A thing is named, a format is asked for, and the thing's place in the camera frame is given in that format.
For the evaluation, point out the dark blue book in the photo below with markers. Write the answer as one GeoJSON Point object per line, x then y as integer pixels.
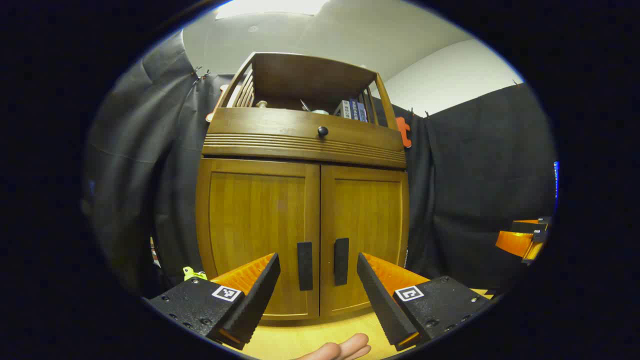
{"type": "Point", "coordinates": [353, 110]}

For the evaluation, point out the black round drawer knob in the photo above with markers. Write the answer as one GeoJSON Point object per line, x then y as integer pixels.
{"type": "Point", "coordinates": [323, 132]}

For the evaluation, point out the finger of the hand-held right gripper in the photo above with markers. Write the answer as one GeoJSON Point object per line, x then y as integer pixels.
{"type": "Point", "coordinates": [515, 242]}
{"type": "Point", "coordinates": [533, 252]}

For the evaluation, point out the ceiling light panel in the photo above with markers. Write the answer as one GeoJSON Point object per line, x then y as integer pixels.
{"type": "Point", "coordinates": [270, 7]}

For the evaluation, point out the wooden double-door shoe cabinet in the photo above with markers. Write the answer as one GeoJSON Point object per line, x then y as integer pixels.
{"type": "Point", "coordinates": [310, 80]}

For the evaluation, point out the yellow-green toy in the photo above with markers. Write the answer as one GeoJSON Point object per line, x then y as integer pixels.
{"type": "Point", "coordinates": [192, 274]}

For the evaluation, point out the wooden cabinet drawer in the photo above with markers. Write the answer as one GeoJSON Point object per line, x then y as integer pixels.
{"type": "Point", "coordinates": [260, 125]}

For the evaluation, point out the wooden cabinet door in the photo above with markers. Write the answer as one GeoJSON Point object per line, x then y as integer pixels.
{"type": "Point", "coordinates": [250, 215]}
{"type": "Point", "coordinates": [370, 215]}

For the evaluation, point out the blue glowing screen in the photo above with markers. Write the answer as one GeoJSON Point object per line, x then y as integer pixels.
{"type": "Point", "coordinates": [556, 180]}

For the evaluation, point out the black backdrop cloth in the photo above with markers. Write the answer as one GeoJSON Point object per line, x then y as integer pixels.
{"type": "Point", "coordinates": [475, 175]}

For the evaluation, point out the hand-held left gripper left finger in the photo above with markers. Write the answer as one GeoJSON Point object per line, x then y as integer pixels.
{"type": "Point", "coordinates": [255, 300]}

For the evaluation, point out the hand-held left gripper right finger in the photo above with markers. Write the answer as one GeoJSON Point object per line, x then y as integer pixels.
{"type": "Point", "coordinates": [380, 305]}

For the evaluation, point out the grey book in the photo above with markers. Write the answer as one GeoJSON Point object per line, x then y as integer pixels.
{"type": "Point", "coordinates": [342, 109]}

